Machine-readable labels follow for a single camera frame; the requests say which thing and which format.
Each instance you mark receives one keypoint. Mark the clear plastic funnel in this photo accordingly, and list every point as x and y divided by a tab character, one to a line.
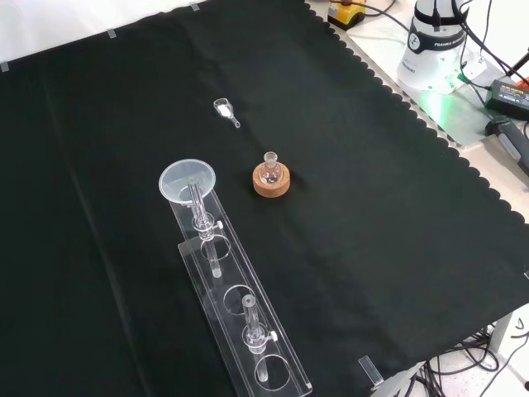
173	186

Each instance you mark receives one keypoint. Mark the clear acrylic funnel stand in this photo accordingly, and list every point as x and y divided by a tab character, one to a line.
231	274

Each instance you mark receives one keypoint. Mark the small glass weighing funnel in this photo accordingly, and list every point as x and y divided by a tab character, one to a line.
223	109

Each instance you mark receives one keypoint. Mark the small round-bottom glass flask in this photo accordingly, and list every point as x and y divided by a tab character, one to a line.
270	159

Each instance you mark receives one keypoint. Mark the black cloth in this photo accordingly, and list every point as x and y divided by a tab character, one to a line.
372	207

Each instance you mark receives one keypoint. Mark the yellow stop button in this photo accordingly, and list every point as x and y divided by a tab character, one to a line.
347	17

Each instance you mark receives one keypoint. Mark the clear cloth clip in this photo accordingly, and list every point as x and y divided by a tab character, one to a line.
4	67
370	371
194	5
112	34

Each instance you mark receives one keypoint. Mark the black handheld device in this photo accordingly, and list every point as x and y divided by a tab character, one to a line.
508	133

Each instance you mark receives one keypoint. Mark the black power adapter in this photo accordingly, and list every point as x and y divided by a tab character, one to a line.
508	99

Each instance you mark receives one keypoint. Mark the white table leg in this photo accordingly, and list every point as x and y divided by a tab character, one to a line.
501	335

